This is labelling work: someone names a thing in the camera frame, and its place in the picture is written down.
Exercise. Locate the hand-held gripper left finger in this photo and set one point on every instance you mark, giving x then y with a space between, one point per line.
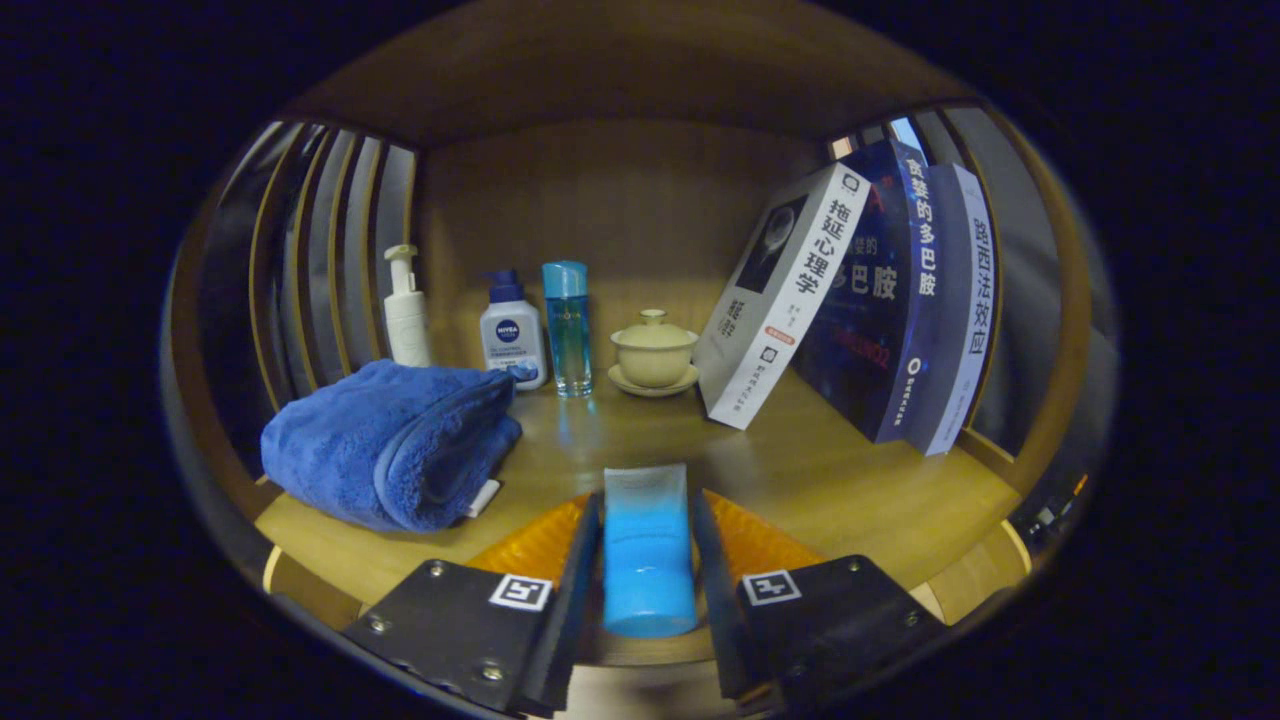
570 620

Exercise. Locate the pale lavender book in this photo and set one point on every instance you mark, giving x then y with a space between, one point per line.
975 320

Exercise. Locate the white book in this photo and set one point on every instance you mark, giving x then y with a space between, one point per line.
770 320

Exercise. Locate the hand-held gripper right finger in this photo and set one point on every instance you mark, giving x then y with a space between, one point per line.
718 620

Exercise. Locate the wooden cabinet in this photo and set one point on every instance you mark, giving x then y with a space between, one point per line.
620 200

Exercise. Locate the clear blue tall bottle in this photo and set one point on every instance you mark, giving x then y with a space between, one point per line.
568 330

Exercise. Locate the dark blue book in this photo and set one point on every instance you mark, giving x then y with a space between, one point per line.
870 330

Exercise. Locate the white pump bottle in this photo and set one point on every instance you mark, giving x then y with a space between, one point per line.
408 325

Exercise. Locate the beige lidded teacup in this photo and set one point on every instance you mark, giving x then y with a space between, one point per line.
653 360

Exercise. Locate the blue folded towel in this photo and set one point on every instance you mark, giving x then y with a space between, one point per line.
370 440

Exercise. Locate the white bottle with blue cap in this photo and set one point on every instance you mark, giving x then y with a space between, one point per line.
512 340

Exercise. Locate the wooden countertop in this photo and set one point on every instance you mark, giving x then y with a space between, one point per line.
800 480

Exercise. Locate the blue squeeze tube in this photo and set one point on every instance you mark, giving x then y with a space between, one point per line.
648 560

